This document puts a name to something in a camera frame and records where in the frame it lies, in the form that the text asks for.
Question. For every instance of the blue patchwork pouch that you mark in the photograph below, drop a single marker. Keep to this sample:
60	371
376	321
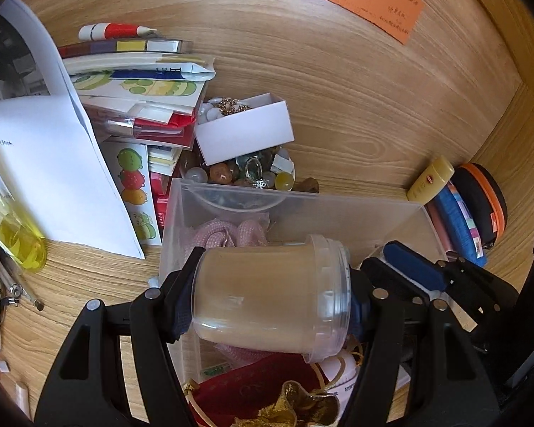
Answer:
459	225

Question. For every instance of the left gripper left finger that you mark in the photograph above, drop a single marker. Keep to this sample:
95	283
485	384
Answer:
85	385

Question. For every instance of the yellow liquid spray bottle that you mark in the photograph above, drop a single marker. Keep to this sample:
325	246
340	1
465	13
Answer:
19	236

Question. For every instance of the glass bowl of trinkets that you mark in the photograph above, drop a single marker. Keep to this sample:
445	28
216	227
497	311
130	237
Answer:
242	184

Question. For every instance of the white folded paper sheet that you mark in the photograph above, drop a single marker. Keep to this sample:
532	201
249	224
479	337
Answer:
49	157

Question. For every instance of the clear jar beige contents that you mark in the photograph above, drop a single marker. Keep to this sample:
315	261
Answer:
292	299

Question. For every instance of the pink round compact case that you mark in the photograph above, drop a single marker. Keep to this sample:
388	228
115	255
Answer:
340	373

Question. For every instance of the yellow cream tube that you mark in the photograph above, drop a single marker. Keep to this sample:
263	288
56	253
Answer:
431	181

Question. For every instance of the clear plastic storage bin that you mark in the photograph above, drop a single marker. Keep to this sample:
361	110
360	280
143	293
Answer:
362	224

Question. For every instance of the red white marker pen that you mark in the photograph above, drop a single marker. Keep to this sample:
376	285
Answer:
101	31

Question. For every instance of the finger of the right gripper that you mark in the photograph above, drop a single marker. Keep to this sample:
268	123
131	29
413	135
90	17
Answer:
415	266

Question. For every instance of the fruit sticker sheet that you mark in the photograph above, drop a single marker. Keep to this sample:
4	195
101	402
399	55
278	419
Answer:
128	165

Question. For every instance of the red gold drawstring pouch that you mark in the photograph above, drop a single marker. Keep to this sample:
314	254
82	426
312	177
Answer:
279	390

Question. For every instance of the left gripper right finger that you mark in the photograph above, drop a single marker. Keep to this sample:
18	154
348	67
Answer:
448	387

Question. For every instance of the white small cardboard box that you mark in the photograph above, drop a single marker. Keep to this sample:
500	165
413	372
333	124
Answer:
266	125

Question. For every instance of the black orange zipper case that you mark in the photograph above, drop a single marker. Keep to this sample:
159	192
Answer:
485	201

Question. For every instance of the pink notebook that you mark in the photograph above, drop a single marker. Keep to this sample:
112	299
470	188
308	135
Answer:
440	229

